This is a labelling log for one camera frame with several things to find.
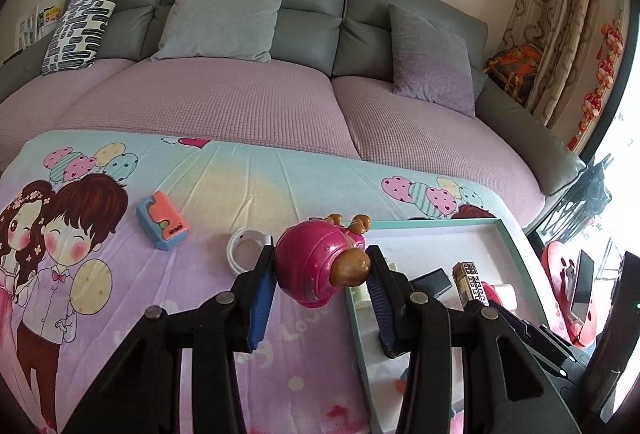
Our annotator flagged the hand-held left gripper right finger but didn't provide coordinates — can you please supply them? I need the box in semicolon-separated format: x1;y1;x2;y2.
365;245;568;434

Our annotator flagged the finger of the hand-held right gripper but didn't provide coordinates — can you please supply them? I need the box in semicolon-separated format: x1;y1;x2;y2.
542;366;601;434
500;306;586;377

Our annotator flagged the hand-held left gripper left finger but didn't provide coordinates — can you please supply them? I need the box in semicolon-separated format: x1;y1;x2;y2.
60;244;278;434

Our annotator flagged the pink round toy figure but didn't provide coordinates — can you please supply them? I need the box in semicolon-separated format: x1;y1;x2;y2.
274;214;372;306

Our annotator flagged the teal rimmed white tray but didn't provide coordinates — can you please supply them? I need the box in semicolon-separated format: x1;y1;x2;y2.
345;218;591;434

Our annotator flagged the gold patterned small box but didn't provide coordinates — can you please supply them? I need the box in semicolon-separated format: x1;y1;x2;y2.
452;261;493;307

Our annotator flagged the dark phone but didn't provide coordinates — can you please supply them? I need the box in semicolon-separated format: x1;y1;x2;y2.
570;249;596;320

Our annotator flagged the red heart shaped stand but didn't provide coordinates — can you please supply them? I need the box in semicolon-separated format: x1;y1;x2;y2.
542;239;608;349

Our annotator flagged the cartoon printed blanket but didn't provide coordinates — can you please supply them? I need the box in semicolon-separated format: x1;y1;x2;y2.
0;129;541;434

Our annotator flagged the blue and orange stamp toy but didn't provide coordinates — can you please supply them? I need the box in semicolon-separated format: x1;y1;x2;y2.
136;190;191;251

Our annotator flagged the metal drying rack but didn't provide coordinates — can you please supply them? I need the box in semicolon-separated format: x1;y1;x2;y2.
530;154;616;245

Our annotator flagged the purple sofa seat cover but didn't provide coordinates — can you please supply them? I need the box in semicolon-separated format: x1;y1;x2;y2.
0;58;546;227

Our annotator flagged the grey and purple cushion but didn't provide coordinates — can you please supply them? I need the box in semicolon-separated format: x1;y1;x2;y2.
387;3;477;119

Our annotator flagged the red hanging ornament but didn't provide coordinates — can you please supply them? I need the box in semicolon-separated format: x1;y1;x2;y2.
567;21;626;150

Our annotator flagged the orange backpack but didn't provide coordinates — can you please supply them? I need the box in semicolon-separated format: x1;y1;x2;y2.
484;43;543;107

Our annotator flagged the grey sofa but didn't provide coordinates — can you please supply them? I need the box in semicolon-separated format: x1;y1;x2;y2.
0;0;588;227

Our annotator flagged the light grey cushion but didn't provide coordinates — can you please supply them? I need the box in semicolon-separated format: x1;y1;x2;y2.
151;0;292;64

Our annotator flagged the black and white patterned cushion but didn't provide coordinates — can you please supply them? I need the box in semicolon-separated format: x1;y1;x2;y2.
41;0;125;76

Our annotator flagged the beige patterned curtain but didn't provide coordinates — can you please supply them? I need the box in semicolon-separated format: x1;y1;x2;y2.
502;0;626;130

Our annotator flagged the white rack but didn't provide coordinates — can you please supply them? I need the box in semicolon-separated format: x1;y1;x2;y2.
15;11;43;52

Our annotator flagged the white plastic ring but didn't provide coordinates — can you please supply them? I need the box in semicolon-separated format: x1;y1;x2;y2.
227;226;275;276

